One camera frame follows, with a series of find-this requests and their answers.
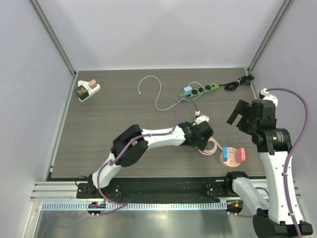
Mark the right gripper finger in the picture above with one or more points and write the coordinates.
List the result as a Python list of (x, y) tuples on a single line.
[(243, 125), (240, 109)]

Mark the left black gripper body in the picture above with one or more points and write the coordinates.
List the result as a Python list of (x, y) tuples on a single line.
[(200, 144)]

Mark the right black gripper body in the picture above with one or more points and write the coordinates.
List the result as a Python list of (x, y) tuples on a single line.
[(245, 114)]

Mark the red pink square plug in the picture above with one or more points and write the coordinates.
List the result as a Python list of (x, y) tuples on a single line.
[(241, 155)]

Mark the blue square plug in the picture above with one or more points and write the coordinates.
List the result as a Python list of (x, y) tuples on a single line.
[(225, 153)]

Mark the green power strip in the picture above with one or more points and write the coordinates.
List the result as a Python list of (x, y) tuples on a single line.
[(199, 90)]

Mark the light blue charger plug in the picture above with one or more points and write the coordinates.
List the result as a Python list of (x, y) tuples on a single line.
[(187, 91)]

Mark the pink round power socket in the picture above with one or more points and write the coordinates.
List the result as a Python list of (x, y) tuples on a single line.
[(231, 161)]

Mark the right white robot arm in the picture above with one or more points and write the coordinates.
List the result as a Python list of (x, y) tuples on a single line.
[(278, 216)]

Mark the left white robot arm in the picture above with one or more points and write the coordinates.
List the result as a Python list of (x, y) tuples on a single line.
[(130, 146)]

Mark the white triangular power socket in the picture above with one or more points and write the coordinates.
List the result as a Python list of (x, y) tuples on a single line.
[(91, 91)]

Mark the pink small plug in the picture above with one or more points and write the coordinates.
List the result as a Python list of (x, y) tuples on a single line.
[(92, 84)]

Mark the dark green square plug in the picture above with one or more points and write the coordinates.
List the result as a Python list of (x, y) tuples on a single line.
[(81, 92)]

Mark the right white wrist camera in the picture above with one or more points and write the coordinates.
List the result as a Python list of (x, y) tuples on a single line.
[(266, 95)]

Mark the slotted cable duct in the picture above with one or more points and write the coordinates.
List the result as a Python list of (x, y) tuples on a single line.
[(101, 206)]

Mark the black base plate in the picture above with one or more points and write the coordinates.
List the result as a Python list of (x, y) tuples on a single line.
[(186, 190)]

